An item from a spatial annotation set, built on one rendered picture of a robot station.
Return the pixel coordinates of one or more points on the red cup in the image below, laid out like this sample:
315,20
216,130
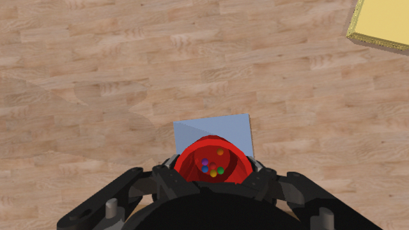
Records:
236,165

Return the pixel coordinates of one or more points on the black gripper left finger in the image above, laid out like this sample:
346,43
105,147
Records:
110,207

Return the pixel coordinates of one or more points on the blue marble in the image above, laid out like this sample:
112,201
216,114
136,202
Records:
204,168

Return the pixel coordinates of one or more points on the green marble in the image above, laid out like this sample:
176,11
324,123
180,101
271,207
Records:
220,170

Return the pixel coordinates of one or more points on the red marble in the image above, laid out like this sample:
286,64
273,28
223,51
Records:
212,165

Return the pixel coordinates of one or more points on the yellow sticky-note pad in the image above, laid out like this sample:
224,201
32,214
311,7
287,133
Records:
382,22

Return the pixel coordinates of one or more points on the orange marble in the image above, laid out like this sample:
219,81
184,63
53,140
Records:
220,151

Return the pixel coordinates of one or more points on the purple marble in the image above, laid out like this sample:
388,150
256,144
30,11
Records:
204,161

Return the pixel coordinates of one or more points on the yellow marble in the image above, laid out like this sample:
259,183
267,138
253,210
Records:
213,173

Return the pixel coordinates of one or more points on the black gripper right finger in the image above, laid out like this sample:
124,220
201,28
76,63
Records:
308,201

